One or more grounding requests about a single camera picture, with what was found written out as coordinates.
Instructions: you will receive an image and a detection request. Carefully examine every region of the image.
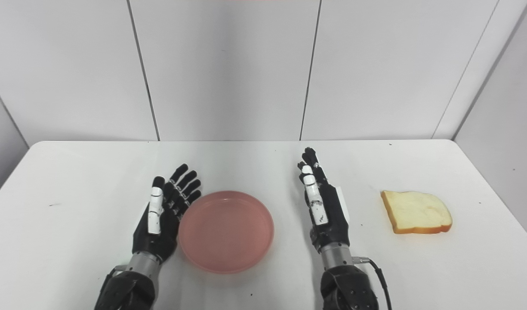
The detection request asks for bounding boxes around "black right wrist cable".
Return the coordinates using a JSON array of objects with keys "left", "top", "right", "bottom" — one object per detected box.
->
[{"left": 353, "top": 256, "right": 393, "bottom": 310}]

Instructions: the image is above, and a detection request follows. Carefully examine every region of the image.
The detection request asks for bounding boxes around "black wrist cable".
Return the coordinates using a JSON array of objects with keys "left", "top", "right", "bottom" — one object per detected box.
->
[
  {"left": 353, "top": 256, "right": 393, "bottom": 310},
  {"left": 98, "top": 264, "right": 129, "bottom": 304}
]

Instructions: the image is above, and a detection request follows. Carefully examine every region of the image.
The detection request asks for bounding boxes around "pink round plate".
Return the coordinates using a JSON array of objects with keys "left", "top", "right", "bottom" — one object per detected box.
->
[{"left": 178, "top": 191, "right": 275, "bottom": 274}]

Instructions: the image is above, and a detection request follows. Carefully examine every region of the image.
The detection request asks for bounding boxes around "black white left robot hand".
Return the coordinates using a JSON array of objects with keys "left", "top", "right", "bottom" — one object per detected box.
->
[{"left": 132, "top": 164, "right": 202, "bottom": 262}]

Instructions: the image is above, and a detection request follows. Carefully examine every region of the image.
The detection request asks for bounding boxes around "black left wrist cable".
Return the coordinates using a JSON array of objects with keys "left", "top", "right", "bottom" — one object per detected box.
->
[{"left": 98, "top": 264, "right": 129, "bottom": 304}]

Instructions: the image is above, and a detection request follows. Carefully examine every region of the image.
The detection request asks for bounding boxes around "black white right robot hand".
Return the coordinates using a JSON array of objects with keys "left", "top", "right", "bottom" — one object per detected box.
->
[{"left": 297, "top": 147, "right": 351, "bottom": 254}]

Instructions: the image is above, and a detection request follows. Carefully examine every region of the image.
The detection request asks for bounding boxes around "slice of white bread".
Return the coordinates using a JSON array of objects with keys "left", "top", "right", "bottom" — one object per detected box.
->
[{"left": 380, "top": 190, "right": 453, "bottom": 235}]

